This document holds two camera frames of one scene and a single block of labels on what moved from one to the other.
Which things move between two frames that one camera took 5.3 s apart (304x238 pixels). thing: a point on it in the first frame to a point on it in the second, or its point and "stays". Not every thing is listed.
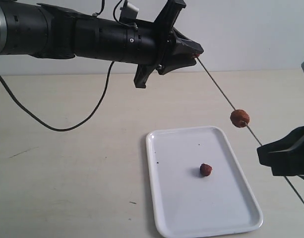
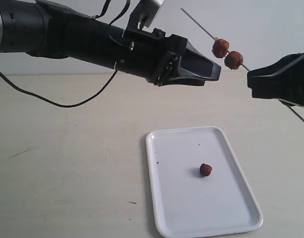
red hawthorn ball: (205, 169) stays
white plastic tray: (185, 203) stays
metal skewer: (248, 125) to (247, 69)
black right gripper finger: (289, 156) to (288, 80)
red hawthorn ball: (239, 118) to (233, 60)
